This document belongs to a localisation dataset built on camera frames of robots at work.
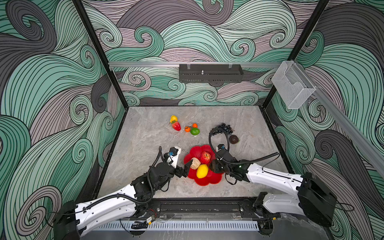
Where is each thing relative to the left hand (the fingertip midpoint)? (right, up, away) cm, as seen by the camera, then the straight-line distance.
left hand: (185, 155), depth 74 cm
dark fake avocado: (+16, -6, +2) cm, 17 cm away
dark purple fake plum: (+31, +5, +21) cm, 38 cm away
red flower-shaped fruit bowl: (+15, -16, +11) cm, 25 cm away
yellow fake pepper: (-9, +20, +34) cm, 40 cm away
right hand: (+16, -8, +11) cm, 21 cm away
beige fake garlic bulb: (+6, -7, +9) cm, 13 cm away
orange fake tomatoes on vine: (+1, +11, +30) cm, 32 cm away
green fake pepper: (+6, +10, +27) cm, 29 cm away
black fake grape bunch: (+25, +12, +28) cm, 39 cm away
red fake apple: (+12, -4, +12) cm, 17 cm away
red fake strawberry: (-7, +14, +30) cm, 34 cm away
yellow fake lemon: (+9, -11, +8) cm, 16 cm away
